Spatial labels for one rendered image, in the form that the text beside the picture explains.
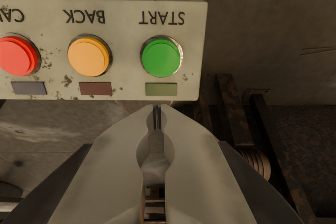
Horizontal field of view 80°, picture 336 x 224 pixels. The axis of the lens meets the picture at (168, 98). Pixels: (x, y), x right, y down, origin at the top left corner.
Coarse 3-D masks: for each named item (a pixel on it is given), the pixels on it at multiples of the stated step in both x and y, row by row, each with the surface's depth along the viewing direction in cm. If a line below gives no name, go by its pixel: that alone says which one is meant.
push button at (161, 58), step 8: (152, 40) 21; (160, 40) 20; (168, 40) 20; (144, 48) 21; (152, 48) 20; (160, 48) 20; (168, 48) 20; (176, 48) 20; (144, 56) 21; (152, 56) 20; (160, 56) 20; (168, 56) 20; (176, 56) 20; (144, 64) 21; (152, 64) 21; (160, 64) 21; (168, 64) 21; (176, 64) 21; (152, 72) 21; (160, 72) 21; (168, 72) 21
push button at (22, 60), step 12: (12, 36) 20; (0, 48) 20; (12, 48) 20; (24, 48) 20; (0, 60) 20; (12, 60) 20; (24, 60) 20; (36, 60) 21; (12, 72) 21; (24, 72) 21
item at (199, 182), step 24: (168, 120) 11; (192, 120) 11; (168, 144) 10; (192, 144) 9; (216, 144) 9; (168, 168) 8; (192, 168) 8; (216, 168) 8; (168, 192) 7; (192, 192) 7; (216, 192) 7; (240, 192) 7; (168, 216) 7; (192, 216) 6; (216, 216) 6; (240, 216) 6
